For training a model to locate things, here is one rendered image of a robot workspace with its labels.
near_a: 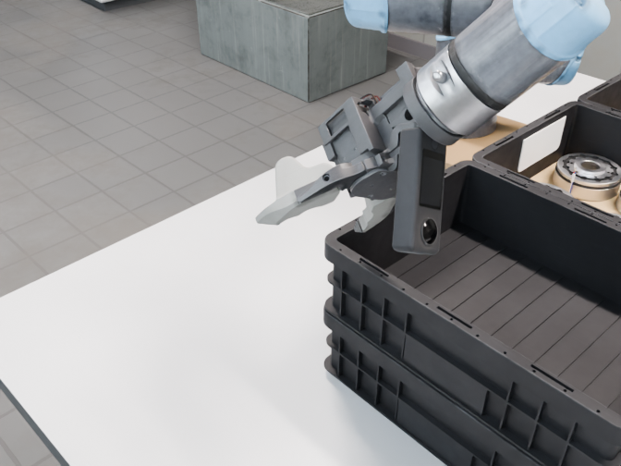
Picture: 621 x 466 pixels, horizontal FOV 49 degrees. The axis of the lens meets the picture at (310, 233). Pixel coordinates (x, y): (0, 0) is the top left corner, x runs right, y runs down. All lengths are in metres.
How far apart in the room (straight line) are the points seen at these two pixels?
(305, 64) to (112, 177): 1.08
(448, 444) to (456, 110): 0.42
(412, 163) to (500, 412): 0.30
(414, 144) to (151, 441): 0.52
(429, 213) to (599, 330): 0.36
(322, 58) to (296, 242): 2.23
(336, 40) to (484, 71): 2.84
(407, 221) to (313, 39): 2.71
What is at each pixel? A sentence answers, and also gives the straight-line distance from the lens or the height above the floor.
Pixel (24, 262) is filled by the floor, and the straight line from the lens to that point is 2.50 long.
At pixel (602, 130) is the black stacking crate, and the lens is 1.24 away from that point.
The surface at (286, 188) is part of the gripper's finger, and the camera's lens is 0.67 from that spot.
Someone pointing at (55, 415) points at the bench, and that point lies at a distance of 0.99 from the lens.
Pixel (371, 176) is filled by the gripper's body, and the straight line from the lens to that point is 0.64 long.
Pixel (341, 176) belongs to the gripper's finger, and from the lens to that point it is 0.64.
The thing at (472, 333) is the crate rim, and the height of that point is 0.93.
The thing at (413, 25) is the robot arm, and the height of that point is 1.20.
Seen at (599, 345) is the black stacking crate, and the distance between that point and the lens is 0.90.
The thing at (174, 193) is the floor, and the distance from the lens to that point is 2.71.
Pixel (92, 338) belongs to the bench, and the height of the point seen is 0.70.
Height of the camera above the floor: 1.42
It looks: 35 degrees down
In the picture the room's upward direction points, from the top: straight up
